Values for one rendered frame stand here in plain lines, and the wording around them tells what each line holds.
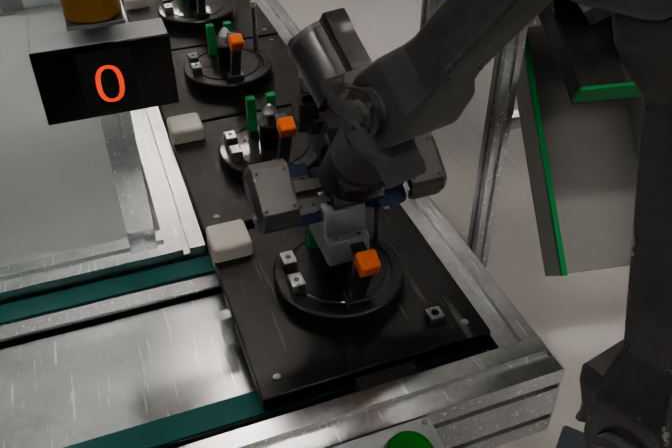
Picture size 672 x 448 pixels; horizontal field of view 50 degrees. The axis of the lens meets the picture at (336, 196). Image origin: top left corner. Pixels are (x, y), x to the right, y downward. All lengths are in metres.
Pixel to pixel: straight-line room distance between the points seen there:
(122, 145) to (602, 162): 0.52
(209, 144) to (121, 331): 0.30
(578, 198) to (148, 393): 0.50
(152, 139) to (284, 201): 0.46
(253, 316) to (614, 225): 0.40
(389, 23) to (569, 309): 0.86
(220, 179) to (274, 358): 0.31
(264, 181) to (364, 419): 0.24
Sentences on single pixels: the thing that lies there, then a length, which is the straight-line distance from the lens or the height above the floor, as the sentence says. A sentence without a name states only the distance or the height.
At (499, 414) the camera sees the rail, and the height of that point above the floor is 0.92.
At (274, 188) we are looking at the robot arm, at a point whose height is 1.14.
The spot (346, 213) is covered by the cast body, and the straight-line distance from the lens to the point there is 0.70.
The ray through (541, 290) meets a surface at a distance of 0.97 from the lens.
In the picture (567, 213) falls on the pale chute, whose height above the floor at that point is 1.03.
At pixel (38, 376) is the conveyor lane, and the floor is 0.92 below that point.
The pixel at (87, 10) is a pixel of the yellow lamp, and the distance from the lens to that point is 0.67.
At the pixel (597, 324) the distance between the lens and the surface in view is 0.95.
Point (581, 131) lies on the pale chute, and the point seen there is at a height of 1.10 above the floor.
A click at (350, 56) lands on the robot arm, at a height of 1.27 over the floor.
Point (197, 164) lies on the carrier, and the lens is 0.98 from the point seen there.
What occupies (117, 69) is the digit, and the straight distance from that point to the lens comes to 0.69.
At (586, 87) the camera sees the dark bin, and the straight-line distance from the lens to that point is 0.68.
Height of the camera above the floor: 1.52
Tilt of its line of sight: 38 degrees down
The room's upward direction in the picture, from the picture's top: straight up
